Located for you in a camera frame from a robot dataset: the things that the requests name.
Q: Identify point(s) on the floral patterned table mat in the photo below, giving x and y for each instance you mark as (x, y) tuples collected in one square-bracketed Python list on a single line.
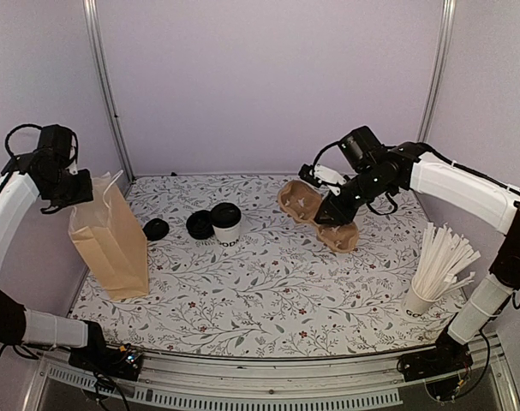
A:
[(279, 292)]

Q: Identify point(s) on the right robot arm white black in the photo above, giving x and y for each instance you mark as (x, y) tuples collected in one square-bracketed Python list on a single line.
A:
[(385, 170)]

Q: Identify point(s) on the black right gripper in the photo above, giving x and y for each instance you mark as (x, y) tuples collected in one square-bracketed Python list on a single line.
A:
[(342, 215)]

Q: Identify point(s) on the single black lid on mat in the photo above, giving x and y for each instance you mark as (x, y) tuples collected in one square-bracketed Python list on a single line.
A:
[(156, 229)]

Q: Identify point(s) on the aluminium frame post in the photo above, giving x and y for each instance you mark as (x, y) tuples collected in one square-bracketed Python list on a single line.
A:
[(97, 48), (440, 60)]

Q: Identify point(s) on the right aluminium frame post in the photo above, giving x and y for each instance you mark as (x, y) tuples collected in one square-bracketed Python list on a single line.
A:
[(440, 60)]

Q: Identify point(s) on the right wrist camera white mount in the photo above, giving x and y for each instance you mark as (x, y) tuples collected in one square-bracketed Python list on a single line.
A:
[(319, 175)]

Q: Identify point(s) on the stack of black cup lids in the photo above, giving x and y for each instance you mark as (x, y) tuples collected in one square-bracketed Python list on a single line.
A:
[(199, 225)]

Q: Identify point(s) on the white cup holding straws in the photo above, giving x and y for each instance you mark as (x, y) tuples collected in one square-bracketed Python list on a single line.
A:
[(414, 305)]

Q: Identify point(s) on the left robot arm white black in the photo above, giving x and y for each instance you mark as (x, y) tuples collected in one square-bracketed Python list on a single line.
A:
[(48, 173)]

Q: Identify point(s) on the left aluminium frame post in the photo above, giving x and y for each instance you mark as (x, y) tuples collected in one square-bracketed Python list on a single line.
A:
[(97, 48)]

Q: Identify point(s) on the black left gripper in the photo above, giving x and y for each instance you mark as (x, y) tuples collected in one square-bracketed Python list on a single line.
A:
[(85, 193)]

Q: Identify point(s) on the aluminium front rail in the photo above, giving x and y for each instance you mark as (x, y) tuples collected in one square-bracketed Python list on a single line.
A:
[(198, 382)]

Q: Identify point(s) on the brown paper bag white handles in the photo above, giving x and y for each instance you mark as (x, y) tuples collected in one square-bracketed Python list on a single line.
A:
[(111, 241)]

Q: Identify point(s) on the brown cardboard cup carrier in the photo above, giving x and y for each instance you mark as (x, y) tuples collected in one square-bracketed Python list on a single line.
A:
[(298, 200)]

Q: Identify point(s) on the white paper coffee cup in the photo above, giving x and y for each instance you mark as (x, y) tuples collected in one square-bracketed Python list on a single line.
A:
[(228, 237)]

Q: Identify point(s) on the bundle of white paper straws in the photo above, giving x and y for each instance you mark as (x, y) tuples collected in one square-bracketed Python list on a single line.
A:
[(444, 255)]

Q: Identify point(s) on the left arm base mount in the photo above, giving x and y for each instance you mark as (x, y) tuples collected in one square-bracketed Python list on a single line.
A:
[(124, 362)]

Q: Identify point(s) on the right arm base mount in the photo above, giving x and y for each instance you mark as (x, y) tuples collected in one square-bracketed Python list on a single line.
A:
[(445, 357)]

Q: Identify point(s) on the black plastic cup lid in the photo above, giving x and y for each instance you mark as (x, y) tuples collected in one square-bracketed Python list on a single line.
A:
[(225, 215)]

